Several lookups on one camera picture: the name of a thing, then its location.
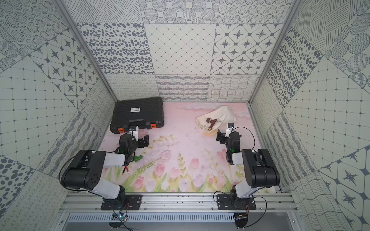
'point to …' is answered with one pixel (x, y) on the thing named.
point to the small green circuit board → (115, 216)
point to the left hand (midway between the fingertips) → (139, 133)
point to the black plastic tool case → (146, 113)
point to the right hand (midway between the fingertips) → (225, 131)
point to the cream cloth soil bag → (215, 120)
